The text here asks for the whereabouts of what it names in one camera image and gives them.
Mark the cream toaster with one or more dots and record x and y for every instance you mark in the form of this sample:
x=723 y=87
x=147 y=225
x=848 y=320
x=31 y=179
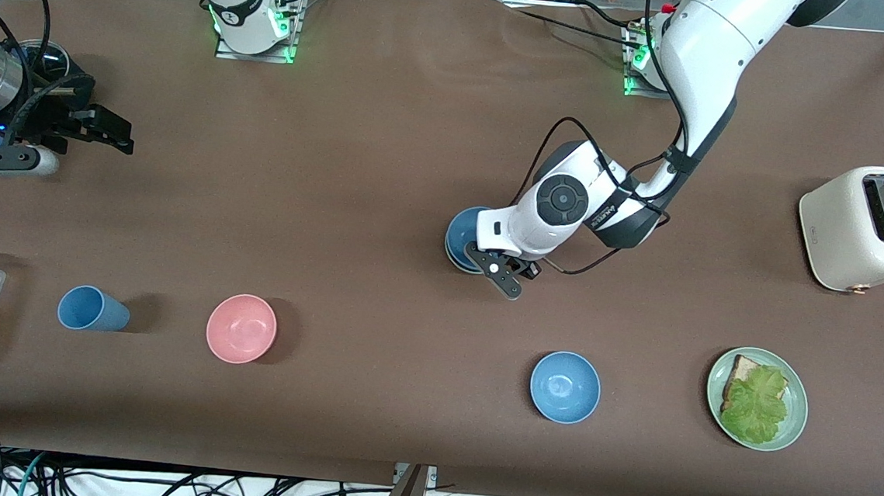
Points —
x=840 y=229

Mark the blue bowl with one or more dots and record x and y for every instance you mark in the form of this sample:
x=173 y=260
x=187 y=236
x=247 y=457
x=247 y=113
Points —
x=460 y=234
x=564 y=387

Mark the blue ribbed cup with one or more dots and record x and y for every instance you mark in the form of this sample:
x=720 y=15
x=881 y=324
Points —
x=91 y=309

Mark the brown table cover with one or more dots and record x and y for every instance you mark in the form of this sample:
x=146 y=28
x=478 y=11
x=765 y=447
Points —
x=386 y=158

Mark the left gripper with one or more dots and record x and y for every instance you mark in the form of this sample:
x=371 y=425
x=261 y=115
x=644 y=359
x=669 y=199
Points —
x=528 y=269

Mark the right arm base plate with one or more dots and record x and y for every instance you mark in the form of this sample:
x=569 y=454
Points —
x=268 y=57

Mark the pink bowl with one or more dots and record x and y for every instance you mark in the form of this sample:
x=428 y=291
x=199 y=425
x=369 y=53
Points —
x=242 y=329

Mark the green plate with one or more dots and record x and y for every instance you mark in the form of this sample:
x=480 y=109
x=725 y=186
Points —
x=796 y=397

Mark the green lettuce leaf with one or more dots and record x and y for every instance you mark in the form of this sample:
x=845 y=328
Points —
x=754 y=406

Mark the grey metal bracket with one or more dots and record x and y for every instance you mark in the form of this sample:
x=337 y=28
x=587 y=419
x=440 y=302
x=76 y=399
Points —
x=432 y=477

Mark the white bread slice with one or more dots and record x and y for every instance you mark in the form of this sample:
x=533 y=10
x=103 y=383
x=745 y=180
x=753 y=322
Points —
x=745 y=370

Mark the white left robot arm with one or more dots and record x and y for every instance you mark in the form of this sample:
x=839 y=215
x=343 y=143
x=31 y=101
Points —
x=704 y=56

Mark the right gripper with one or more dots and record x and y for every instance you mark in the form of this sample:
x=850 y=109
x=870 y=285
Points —
x=53 y=116

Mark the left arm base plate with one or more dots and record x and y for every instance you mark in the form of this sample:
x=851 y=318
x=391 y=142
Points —
x=639 y=92

